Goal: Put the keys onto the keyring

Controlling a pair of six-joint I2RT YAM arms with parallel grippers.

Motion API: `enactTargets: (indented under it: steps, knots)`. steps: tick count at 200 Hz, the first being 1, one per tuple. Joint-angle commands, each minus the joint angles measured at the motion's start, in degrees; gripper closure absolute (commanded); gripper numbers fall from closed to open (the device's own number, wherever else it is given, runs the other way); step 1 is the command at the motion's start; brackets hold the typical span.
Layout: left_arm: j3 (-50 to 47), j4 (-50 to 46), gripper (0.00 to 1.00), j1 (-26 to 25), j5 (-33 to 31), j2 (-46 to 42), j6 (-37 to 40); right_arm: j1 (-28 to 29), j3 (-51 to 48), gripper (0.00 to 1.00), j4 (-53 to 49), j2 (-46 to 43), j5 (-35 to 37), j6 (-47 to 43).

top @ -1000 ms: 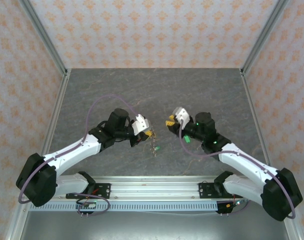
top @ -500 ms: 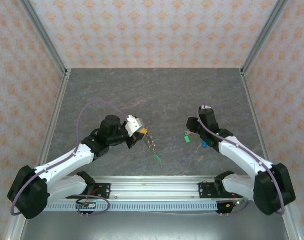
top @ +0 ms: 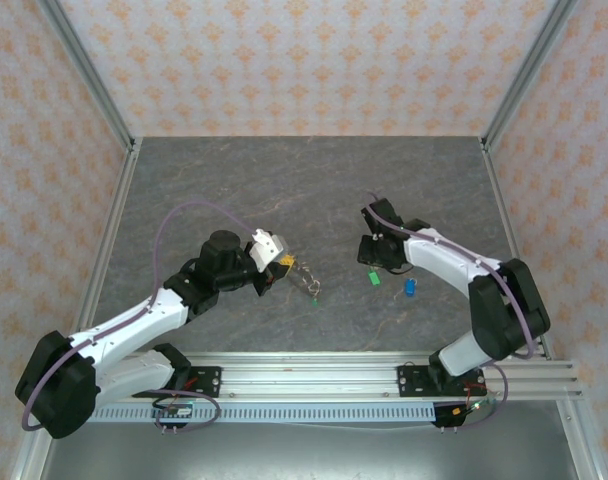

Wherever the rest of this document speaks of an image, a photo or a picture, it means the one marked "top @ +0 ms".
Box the clear plastic bag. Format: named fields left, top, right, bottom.
left=288, top=262, right=323, bottom=309

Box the key with blue tag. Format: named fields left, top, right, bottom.
left=393, top=277, right=418, bottom=302

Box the black mounting plate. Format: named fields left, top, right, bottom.
left=183, top=366, right=223, bottom=399
left=396, top=365, right=435, bottom=399

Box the grey metal panel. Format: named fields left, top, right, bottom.
left=38, top=422, right=583, bottom=480

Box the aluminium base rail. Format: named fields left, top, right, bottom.
left=128, top=351, right=585, bottom=401

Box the aluminium table side rail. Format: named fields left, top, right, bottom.
left=480, top=138, right=605, bottom=480
left=8, top=138, right=144, bottom=480

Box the slotted grey cable duct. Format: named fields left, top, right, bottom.
left=91, top=402, right=438, bottom=424

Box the small controller board with wires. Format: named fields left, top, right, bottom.
left=151, top=397, right=195, bottom=419
left=451, top=382, right=500, bottom=419

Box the aluminium frame post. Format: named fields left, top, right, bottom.
left=481, top=0, right=580, bottom=151
left=36, top=0, right=138, bottom=151

